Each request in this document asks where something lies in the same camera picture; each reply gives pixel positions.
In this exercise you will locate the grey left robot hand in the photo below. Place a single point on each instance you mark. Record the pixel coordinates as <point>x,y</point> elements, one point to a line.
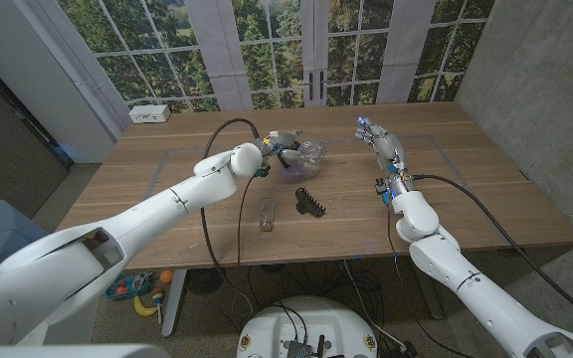
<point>279,144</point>

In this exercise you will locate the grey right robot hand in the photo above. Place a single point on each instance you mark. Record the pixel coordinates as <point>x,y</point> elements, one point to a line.
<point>386,144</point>

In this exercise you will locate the clear glass hinged jar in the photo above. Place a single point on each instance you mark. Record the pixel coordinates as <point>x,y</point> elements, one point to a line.
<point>312,165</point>

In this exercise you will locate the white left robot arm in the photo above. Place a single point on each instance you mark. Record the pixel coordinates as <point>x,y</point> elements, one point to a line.
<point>117,238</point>

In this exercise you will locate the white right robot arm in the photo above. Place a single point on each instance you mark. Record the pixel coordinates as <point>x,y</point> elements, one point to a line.
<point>465,278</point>

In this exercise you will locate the black hair clip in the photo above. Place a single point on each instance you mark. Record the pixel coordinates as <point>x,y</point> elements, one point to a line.
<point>309,204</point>

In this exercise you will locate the small clear glass bottle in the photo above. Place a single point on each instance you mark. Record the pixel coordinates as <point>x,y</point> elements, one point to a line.
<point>266,214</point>

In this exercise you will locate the printed window backdrop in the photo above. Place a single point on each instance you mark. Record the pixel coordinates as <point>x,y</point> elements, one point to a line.
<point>266,50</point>

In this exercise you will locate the white power outlet box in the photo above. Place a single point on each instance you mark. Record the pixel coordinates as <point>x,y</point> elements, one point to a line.
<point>149,114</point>

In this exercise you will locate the round black fan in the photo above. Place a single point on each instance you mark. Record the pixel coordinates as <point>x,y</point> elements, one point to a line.
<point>206,281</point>

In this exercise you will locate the grey table leg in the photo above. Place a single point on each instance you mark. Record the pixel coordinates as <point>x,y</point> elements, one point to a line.
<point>431,303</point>

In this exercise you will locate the orange toy ball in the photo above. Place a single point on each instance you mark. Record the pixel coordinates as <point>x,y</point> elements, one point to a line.
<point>166,276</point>

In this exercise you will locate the white robot torso base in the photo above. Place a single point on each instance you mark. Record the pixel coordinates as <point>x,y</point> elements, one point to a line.
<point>306,323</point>

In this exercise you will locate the white table leg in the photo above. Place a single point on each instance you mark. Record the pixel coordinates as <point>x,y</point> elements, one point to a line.
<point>173,308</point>

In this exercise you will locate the colourful toy screwdriver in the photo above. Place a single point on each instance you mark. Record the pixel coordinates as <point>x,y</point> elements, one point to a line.
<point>158,301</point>

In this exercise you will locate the teal toy tray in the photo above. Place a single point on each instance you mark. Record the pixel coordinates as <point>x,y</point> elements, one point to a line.
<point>127,286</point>

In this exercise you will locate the yellow toy banana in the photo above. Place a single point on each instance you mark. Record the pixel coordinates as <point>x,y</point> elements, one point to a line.
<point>142,309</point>

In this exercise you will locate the white robot head housing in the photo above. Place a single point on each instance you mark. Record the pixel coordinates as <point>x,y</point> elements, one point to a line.
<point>67,352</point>

